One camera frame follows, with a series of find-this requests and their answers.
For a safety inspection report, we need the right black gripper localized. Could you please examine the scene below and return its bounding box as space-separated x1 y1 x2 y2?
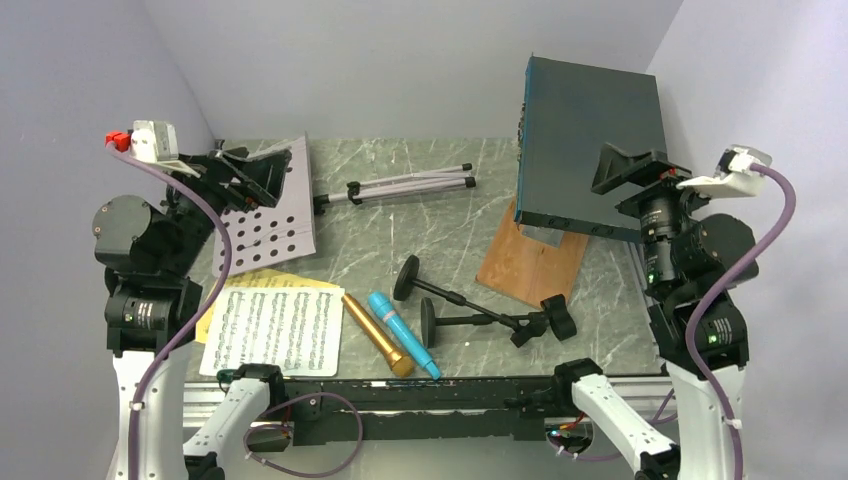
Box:
590 139 732 287

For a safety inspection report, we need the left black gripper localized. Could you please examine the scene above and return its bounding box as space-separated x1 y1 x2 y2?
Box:
155 145 290 273

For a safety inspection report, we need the lilac music stand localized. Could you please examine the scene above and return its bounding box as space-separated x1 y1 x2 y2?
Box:
221 135 476 276

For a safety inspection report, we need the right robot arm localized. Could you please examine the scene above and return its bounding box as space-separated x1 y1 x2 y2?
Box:
550 144 772 479

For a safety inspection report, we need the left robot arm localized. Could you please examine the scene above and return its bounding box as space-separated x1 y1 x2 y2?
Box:
92 140 292 479

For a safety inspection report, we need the dark teal tilted board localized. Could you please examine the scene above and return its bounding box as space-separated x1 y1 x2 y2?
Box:
513 56 666 243

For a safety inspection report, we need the yellow paper sheet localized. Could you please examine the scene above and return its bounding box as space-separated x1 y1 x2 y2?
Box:
195 269 336 344

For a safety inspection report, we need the wooden base board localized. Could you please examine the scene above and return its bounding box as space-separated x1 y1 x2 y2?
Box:
475 200 589 307

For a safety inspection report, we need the white sheet music page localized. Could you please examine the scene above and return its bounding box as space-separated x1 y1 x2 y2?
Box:
199 287 345 378

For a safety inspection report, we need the black microphone stand lower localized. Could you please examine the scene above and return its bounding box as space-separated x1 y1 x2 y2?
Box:
420 298 549 348

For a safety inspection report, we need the black microphone stand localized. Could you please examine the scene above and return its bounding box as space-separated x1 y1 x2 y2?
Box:
392 255 577 341
420 298 549 348

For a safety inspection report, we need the blue microphone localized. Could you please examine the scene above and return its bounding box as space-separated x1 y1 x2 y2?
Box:
368 292 442 380

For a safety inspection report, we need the black microphone stand upper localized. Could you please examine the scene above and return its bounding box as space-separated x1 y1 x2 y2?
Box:
392 255 577 341

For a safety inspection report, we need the gold microphone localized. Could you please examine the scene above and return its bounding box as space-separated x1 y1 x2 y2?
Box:
342 293 416 378

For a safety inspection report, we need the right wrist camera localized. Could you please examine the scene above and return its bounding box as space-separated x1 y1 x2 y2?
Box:
676 144 773 199

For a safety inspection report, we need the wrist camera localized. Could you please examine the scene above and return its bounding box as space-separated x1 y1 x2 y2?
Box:
676 144 773 199
104 120 200 178

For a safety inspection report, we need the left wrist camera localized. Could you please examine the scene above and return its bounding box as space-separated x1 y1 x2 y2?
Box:
104 120 200 178

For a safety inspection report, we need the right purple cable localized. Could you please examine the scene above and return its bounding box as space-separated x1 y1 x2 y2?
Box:
684 163 796 480

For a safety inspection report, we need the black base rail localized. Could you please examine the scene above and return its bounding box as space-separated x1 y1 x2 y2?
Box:
256 375 578 446

